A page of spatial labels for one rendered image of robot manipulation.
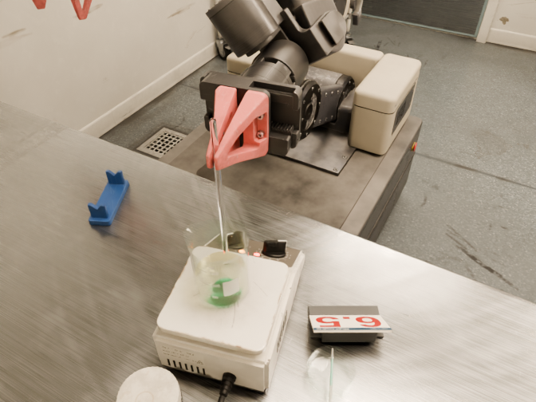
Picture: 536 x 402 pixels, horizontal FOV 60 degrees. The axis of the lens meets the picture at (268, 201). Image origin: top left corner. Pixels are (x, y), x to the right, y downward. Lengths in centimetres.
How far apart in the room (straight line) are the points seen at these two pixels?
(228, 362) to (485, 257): 142
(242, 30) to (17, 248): 46
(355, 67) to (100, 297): 124
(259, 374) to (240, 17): 37
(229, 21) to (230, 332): 32
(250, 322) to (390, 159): 110
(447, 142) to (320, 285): 176
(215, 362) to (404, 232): 137
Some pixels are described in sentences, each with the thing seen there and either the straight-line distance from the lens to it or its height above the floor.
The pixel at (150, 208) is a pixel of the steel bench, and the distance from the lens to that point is 76.
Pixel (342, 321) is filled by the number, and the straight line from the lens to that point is 59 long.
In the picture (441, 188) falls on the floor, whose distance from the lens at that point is 205.
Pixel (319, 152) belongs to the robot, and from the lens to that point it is 149.
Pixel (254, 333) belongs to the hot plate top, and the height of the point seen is 84.
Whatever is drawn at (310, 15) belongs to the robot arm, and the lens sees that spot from 57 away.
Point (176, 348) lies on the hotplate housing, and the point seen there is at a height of 81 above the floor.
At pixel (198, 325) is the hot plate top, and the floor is 84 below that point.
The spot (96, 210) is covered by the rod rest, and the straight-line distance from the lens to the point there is 75.
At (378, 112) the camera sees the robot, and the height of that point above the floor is 52.
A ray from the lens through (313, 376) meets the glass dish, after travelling 57.
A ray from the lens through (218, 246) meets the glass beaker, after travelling 52.
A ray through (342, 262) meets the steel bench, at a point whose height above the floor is 75.
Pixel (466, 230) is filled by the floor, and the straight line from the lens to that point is 190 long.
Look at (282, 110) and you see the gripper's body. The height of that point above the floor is 102.
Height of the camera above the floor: 126
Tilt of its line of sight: 42 degrees down
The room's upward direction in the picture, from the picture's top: straight up
